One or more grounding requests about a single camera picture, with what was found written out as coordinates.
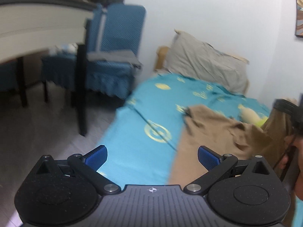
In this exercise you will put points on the person's right hand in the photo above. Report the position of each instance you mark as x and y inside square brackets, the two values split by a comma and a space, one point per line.
[300, 167]

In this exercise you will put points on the white table with black legs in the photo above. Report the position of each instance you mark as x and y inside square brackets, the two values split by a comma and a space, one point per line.
[35, 21]

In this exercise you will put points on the framed wall picture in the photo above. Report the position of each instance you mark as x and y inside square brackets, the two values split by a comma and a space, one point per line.
[299, 11]

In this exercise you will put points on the green and cream plush toy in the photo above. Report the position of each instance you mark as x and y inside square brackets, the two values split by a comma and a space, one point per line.
[251, 117]

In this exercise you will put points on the blue covered chair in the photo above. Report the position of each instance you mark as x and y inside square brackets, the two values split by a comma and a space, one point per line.
[123, 28]
[59, 68]

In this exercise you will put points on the tan shirt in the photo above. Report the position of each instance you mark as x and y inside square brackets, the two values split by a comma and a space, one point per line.
[213, 141]

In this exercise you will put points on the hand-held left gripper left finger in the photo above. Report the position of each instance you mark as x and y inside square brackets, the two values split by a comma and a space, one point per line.
[95, 157]

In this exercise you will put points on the grey folded cloth on chair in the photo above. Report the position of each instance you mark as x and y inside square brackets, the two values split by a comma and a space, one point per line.
[113, 58]

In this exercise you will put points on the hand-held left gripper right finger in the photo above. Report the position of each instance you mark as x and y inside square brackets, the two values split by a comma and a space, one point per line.
[208, 157]

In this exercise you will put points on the grey pillow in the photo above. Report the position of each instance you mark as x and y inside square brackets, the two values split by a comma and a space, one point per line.
[203, 61]

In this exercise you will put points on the bed with turquoise sheet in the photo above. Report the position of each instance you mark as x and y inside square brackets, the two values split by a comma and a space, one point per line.
[146, 132]

